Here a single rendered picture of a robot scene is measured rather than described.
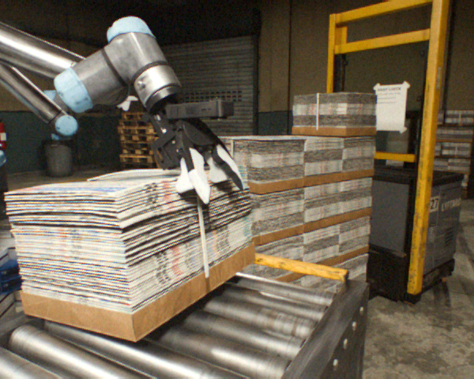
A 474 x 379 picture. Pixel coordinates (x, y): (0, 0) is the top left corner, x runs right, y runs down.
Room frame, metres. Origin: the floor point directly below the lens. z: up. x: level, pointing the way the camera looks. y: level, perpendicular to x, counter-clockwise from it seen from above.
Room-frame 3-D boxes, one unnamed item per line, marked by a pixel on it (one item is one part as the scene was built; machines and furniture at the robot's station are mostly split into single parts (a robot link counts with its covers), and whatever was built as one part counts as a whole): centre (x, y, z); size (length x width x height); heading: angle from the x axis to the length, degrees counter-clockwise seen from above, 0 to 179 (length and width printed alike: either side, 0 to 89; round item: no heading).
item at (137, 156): (8.37, 1.85, 0.65); 1.33 x 0.94 x 1.30; 155
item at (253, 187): (1.84, -0.08, 0.86); 0.38 x 0.29 x 0.04; 40
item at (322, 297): (0.84, 0.00, 0.77); 0.47 x 0.05 x 0.05; 61
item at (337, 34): (2.74, -0.67, 0.97); 0.09 x 0.09 x 1.75; 39
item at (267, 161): (1.84, -0.08, 0.95); 0.38 x 0.29 x 0.23; 40
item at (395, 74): (2.50, -0.89, 1.28); 0.57 x 0.01 x 0.65; 39
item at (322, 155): (2.03, -0.31, 0.95); 0.38 x 0.29 x 0.23; 38
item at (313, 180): (2.03, -0.31, 0.86); 0.38 x 0.29 x 0.04; 38
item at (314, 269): (0.90, -0.05, 0.81); 0.43 x 0.03 x 0.02; 61
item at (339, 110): (2.21, -0.54, 0.65); 0.39 x 0.30 x 1.29; 39
